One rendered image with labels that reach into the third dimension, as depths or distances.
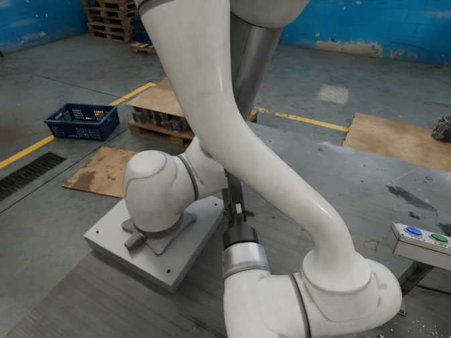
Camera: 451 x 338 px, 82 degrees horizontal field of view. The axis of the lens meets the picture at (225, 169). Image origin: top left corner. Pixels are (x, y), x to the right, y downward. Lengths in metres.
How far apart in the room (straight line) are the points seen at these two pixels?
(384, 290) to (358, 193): 0.72
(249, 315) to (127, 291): 0.49
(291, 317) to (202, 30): 0.41
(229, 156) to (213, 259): 0.59
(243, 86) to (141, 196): 0.38
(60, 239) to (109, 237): 1.30
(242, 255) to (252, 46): 0.36
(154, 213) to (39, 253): 1.54
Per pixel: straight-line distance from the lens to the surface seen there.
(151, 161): 0.70
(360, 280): 0.46
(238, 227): 0.53
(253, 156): 0.32
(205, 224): 0.88
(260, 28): 0.45
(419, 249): 0.72
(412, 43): 5.98
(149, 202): 0.71
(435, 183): 1.41
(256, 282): 0.48
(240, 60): 0.48
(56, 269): 2.07
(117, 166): 2.60
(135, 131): 2.98
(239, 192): 0.53
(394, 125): 3.25
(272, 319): 0.46
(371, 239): 1.04
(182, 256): 0.83
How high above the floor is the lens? 1.55
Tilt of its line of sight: 41 degrees down
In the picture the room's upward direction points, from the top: straight up
